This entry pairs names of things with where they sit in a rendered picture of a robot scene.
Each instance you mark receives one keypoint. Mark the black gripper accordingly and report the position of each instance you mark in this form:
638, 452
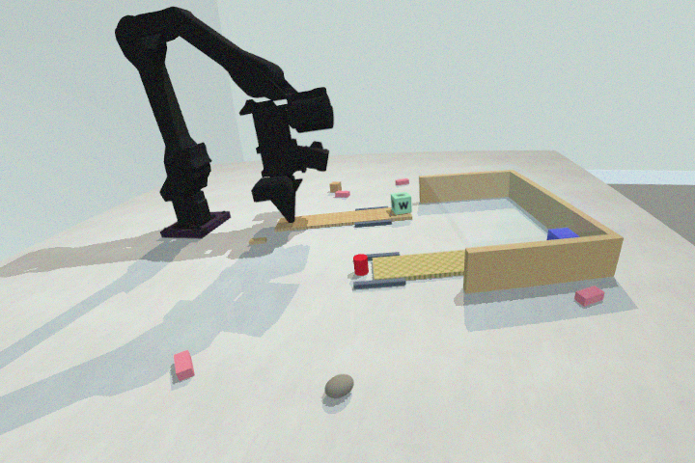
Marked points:
277, 183

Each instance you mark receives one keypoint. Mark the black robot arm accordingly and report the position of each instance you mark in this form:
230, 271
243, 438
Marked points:
143, 39

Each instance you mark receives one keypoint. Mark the tan grid-patterned strip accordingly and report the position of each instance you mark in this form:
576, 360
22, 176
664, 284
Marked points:
339, 219

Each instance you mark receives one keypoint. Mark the mint green labelled cube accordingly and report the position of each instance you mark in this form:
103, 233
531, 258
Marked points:
401, 202

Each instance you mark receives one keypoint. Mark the red cylinder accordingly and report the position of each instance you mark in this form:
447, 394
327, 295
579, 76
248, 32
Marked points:
361, 267

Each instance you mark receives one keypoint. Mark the tan checkered flat strip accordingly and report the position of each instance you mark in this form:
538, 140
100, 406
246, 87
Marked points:
421, 266

